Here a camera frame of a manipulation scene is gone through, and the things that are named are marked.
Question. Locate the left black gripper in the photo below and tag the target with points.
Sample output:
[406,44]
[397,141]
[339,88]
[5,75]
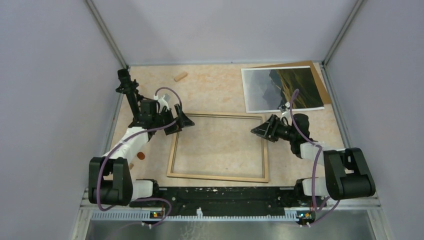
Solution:
[182,121]

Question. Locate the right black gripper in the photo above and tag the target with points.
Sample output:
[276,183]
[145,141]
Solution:
[268,129]

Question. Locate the landscape photo print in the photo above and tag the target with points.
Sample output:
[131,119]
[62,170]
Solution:
[265,89]

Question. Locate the wooden picture frame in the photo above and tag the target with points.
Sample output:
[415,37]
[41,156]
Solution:
[220,147]

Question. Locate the brown cardboard backing board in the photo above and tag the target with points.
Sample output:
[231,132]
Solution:
[316,72]

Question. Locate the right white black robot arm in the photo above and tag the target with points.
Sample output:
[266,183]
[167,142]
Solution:
[346,172]

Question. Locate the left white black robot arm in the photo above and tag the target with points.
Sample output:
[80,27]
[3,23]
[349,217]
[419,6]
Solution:
[110,181]

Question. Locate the small wooden cylinder block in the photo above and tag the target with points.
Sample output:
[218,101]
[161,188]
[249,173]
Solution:
[180,76]

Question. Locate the small round brown disc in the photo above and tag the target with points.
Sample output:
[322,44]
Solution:
[141,156]

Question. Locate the black mini tripod orange tip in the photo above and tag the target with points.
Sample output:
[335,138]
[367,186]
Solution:
[128,87]

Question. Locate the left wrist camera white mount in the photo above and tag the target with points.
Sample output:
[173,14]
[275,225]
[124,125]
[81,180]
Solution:
[163,102]

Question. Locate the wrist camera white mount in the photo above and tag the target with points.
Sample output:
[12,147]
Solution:
[285,108]
[163,102]

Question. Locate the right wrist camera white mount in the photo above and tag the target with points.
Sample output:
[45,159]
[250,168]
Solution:
[285,108]

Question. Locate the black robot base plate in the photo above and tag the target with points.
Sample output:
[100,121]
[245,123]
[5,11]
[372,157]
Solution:
[227,201]

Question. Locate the white toothed cable duct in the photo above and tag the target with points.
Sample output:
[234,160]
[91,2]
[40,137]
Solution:
[143,215]

